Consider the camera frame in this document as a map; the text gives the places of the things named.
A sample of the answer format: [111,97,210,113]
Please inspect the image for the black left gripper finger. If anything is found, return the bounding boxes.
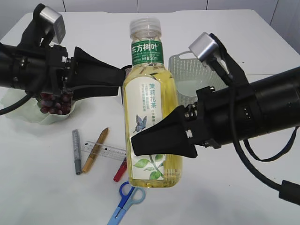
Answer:
[70,85,119,101]
[67,47,125,87]

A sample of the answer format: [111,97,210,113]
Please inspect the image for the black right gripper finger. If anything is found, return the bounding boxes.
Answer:
[130,105,197,158]

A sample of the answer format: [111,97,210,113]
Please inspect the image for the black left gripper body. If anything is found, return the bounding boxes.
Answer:
[45,45,73,95]

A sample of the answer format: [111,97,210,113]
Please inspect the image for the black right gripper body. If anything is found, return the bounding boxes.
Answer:
[185,87,233,149]

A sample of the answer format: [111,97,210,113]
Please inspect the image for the purple grape bunch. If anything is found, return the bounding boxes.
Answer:
[38,92,73,115]

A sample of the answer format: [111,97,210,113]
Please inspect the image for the yellow tea bottle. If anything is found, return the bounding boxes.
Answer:
[122,16,182,188]

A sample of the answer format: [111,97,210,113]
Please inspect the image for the clear plastic sheet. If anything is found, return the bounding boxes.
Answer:
[176,80,202,97]

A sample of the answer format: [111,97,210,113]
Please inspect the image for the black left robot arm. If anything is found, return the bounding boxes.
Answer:
[0,45,125,101]

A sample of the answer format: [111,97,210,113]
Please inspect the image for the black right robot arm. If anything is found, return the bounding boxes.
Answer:
[131,68,300,158]

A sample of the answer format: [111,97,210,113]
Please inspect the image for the black mesh pen holder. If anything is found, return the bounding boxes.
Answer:
[120,65,132,105]

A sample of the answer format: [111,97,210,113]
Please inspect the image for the green plastic woven basket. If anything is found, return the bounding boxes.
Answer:
[168,51,227,106]

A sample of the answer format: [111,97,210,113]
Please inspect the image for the pale green wavy plate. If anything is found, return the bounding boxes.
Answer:
[0,88,76,125]

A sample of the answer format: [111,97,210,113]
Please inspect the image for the gold marker pen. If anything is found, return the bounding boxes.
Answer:
[82,128,109,173]

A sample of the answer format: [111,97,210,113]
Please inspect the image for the grey marker pen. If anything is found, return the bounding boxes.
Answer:
[72,129,82,175]

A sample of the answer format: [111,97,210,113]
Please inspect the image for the clear plastic ruler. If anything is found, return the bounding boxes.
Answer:
[81,141,126,161]

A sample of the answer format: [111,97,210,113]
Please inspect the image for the red marker pen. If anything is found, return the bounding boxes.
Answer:
[113,158,127,182]

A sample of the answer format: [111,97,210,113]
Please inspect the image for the blue scissors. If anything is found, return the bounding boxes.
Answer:
[107,181,146,225]

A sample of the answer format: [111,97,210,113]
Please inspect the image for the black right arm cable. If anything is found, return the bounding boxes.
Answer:
[217,58,300,204]

